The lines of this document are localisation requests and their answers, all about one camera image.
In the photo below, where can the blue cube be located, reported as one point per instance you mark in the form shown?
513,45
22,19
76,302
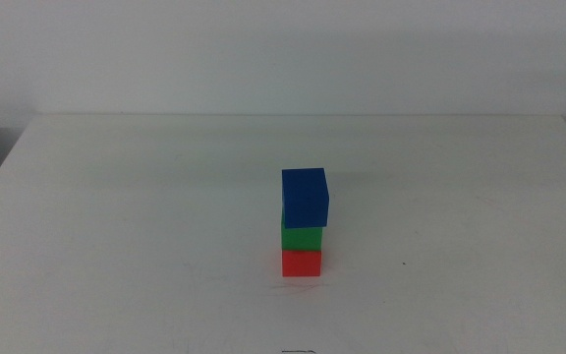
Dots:
305,196

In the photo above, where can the green cube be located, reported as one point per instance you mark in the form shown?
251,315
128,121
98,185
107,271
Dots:
302,238

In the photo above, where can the red cube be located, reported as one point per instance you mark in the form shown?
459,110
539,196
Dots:
301,264

